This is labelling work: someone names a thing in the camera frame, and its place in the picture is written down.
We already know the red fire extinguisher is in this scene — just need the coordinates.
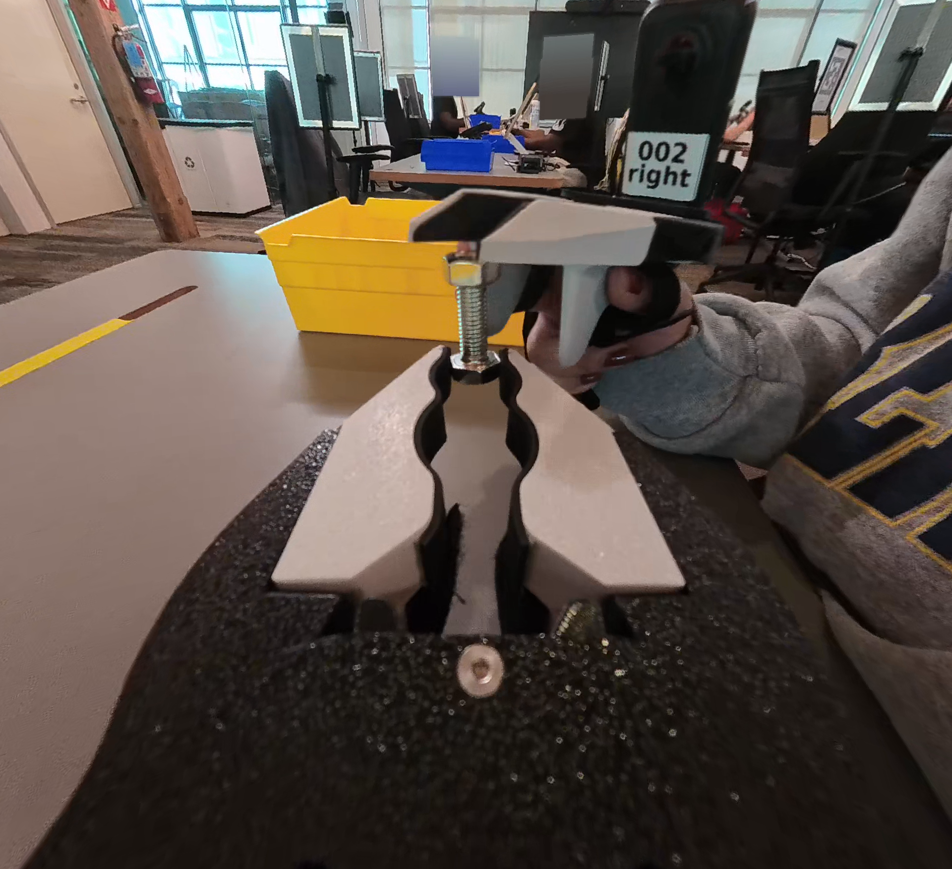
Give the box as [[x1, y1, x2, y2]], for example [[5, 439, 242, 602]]
[[113, 24, 166, 105]]

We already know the small calibration board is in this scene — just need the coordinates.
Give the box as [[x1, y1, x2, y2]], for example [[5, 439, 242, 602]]
[[352, 51, 386, 123]]

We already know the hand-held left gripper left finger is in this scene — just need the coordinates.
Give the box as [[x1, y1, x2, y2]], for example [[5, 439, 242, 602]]
[[271, 345, 464, 633]]

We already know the chair with black jacket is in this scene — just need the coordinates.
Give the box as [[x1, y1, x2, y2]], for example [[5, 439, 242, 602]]
[[264, 70, 333, 217]]

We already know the person's right forearm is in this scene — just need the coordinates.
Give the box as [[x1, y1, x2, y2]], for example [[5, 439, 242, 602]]
[[595, 147, 952, 472]]

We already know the wooden work table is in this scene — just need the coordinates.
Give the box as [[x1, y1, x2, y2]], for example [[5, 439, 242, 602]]
[[369, 153, 589, 204]]

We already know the black office chair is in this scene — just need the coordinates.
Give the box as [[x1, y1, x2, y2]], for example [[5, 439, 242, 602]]
[[338, 88, 397, 202], [714, 62, 821, 276]]

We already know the person's right hand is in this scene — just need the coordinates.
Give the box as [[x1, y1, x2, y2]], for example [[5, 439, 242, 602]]
[[523, 265, 699, 397]]

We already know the large calibration board on stand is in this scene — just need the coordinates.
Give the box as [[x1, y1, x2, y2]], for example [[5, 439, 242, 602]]
[[280, 23, 361, 204], [848, 0, 952, 115]]

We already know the white recycling cabinet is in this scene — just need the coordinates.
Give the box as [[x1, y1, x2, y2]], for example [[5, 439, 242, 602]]
[[160, 119, 271, 217]]

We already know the large blue plastic bin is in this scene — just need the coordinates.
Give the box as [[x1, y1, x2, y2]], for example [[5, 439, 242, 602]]
[[421, 138, 495, 173]]

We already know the white door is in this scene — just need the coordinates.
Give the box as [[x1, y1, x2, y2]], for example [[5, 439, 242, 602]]
[[0, 0, 138, 226]]

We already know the silver bolt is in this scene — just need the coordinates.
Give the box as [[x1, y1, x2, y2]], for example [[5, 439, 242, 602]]
[[444, 251, 489, 362]]

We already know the yellow plastic bin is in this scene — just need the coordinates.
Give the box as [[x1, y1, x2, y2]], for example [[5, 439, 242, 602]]
[[255, 197, 525, 348]]

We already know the yellow tape strip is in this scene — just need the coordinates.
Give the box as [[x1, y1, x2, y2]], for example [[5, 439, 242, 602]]
[[0, 318, 133, 388]]

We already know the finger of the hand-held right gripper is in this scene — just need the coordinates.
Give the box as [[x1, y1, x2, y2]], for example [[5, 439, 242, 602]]
[[409, 188, 556, 244], [478, 199, 657, 266]]

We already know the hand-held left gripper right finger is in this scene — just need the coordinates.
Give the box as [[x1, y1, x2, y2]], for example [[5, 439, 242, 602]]
[[493, 347, 687, 636]]

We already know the wooden post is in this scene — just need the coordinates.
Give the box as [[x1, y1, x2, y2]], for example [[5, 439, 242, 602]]
[[33, 0, 200, 243]]

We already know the brown tape strip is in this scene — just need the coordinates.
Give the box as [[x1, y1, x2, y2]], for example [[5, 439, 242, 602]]
[[119, 286, 198, 321]]

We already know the person in grey sweatshirt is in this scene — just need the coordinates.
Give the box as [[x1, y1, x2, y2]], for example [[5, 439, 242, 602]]
[[762, 296, 952, 810]]

